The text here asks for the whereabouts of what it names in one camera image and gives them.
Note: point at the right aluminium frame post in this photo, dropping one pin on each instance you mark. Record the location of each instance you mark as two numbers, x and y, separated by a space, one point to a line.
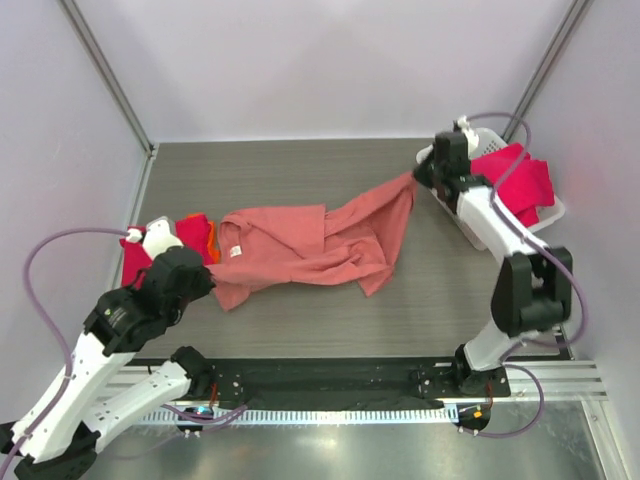
561 38

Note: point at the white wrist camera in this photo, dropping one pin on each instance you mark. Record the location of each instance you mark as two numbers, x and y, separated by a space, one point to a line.
155 238
463 125

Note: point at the white plastic laundry basket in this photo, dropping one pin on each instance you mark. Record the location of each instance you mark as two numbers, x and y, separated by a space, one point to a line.
497 194

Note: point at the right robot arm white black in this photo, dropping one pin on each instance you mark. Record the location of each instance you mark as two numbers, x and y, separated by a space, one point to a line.
533 292

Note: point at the folded crimson t-shirt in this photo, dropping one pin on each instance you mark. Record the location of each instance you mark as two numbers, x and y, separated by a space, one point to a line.
135 260

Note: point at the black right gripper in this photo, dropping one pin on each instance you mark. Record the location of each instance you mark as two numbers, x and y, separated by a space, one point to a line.
421 175

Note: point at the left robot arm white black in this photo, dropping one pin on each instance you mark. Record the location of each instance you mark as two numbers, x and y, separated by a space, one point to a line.
62 435

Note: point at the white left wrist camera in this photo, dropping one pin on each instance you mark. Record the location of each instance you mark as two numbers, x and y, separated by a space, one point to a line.
155 238

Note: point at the aluminium frame post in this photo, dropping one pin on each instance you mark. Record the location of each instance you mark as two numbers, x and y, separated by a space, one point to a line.
101 64
561 38

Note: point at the salmon pink t-shirt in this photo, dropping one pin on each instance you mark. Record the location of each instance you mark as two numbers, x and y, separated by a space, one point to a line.
358 242

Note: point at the left aluminium frame post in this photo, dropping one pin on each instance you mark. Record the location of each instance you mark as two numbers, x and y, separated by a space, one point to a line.
101 64

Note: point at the perforated aluminium rail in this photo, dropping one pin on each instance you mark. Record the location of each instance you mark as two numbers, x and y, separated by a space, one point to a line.
447 414

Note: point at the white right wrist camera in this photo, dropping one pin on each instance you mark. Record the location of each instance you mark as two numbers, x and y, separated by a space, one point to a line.
463 125

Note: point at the crimson t-shirt in basket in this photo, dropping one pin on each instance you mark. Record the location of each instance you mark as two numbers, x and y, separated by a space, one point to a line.
526 189

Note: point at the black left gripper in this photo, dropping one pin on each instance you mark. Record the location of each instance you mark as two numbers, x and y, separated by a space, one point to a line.
206 282

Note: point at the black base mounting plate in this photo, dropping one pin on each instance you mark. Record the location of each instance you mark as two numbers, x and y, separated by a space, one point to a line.
282 379

